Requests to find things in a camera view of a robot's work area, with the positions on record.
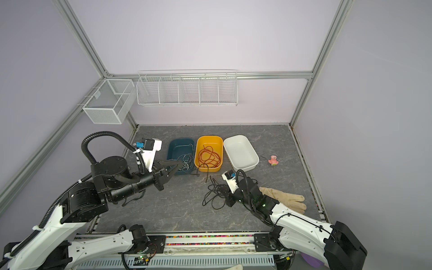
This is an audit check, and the black cable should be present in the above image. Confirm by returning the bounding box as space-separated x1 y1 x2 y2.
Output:
201 175 237 210

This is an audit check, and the white cable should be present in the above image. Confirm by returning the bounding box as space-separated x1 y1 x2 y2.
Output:
177 143 195 171

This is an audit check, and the red cable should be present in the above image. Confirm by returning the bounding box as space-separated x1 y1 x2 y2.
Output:
196 144 222 183

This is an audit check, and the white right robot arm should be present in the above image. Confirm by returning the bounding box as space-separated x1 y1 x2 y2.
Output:
222 170 367 270

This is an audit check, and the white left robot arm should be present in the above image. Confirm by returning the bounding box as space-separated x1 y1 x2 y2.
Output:
1 131 181 270

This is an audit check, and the teal plastic tub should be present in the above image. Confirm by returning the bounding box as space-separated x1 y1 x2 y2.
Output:
167 138 195 175

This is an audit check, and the white plastic tub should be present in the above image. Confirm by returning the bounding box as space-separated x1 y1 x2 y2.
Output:
223 135 259 172

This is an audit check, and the yellow plastic tub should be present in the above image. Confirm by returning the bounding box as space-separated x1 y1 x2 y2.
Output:
194 136 223 173

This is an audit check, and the pink toy figure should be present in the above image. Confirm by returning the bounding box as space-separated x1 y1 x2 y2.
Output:
268 155 279 166

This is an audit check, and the beige work glove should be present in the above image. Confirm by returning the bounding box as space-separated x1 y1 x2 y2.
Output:
259 187 307 214

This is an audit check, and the white mesh box basket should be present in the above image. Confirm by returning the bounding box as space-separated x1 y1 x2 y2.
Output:
83 79 137 124

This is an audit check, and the purple silicone spatula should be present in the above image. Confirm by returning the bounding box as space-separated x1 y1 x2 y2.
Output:
300 253 325 268

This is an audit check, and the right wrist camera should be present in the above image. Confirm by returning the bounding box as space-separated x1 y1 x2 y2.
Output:
222 170 239 194

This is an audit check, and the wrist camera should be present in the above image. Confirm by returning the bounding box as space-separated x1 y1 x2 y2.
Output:
222 170 239 194
133 138 162 172

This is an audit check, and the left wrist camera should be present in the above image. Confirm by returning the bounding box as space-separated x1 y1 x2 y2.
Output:
133 138 162 172

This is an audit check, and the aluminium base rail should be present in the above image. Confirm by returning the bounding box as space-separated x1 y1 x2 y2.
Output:
76 232 296 270

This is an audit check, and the white wire shelf basket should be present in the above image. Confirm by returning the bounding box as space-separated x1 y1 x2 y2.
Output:
136 69 239 106

